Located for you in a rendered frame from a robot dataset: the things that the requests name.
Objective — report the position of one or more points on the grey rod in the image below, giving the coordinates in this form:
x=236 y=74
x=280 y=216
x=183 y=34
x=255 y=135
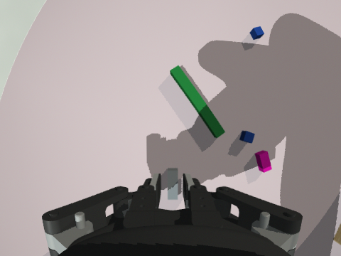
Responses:
x=172 y=183

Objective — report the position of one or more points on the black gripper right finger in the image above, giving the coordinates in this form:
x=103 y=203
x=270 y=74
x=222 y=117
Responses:
x=280 y=225

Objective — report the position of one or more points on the small blue block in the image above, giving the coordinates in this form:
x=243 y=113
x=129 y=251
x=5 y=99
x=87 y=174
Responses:
x=247 y=136
x=256 y=33

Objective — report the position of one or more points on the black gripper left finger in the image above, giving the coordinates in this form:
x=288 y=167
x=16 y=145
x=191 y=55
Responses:
x=64 y=225

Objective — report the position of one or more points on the green rod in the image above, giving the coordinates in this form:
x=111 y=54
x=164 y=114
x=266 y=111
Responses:
x=196 y=100

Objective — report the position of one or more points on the magenta rectangular block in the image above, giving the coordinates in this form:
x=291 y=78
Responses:
x=263 y=161

